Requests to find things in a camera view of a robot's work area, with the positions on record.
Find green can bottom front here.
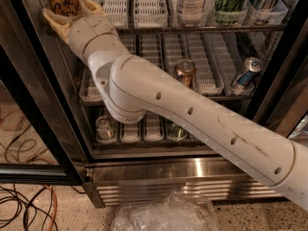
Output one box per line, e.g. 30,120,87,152
167,122,187,141

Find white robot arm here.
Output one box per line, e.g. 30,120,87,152
42,0,308,210

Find silver can bottom shelf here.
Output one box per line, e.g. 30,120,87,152
95,116,116,143

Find right glass fridge door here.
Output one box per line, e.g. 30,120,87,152
245,1,308,137

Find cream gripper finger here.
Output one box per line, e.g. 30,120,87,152
42,8,73,44
79,0,106,16

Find clear plastic bag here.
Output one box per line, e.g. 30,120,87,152
111,192,219,231

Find blue silver can middle shelf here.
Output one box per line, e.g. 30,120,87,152
231,57,262,94

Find gold can middle shelf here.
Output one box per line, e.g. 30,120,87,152
173,59,196,88

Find glass fridge door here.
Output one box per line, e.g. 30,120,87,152
0,0,87,185
245,1,308,137

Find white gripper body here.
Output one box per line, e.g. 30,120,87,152
68,14,118,62

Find black cables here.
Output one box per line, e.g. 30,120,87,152
0,184,60,231

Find left glass fridge door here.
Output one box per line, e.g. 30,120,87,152
0,0,87,185

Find orange cable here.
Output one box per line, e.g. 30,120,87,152
41,185,60,231

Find white labelled can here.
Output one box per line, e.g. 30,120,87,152
176,0,206,27

